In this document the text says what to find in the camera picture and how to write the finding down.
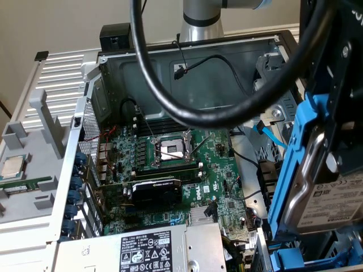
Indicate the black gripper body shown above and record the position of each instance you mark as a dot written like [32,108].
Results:
[354,17]

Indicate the hard disk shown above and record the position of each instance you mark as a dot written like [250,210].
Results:
[326,204]

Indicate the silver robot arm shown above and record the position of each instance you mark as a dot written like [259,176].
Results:
[198,28]

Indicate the black fan shroud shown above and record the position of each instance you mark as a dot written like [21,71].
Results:
[265,175]

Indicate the green motherboard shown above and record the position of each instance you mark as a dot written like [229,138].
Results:
[221,158]

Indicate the lower blue drive caddy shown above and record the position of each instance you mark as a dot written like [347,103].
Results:
[261,252]

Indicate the silver locking lever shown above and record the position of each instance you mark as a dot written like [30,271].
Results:
[200,147]

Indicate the silver socket cover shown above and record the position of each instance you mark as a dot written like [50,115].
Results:
[189,141]

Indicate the black RAM slot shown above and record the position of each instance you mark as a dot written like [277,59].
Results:
[153,123]
[190,178]
[153,129]
[167,170]

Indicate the silver heatsink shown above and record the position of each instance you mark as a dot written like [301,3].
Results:
[197,217]

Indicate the CPU socket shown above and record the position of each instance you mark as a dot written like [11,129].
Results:
[170,148]

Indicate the black graphics card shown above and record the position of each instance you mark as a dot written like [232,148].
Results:
[158,195]

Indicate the open grey PC case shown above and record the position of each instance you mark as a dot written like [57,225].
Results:
[127,85]

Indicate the black expansion slot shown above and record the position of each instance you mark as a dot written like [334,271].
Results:
[133,220]

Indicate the black box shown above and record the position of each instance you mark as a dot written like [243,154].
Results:
[116,34]

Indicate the blue slot clip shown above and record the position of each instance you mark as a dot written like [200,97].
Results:
[68,226]
[78,171]
[76,183]
[81,158]
[71,212]
[74,197]

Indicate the grey power supply unit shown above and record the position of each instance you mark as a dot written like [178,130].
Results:
[107,255]

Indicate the grey parts rack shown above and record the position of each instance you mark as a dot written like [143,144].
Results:
[42,175]

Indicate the small black block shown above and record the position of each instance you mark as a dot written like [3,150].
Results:
[41,55]

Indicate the green RAM stick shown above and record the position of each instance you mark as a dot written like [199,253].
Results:
[25,184]

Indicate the silver CPU chip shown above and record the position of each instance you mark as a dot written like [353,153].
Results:
[11,167]

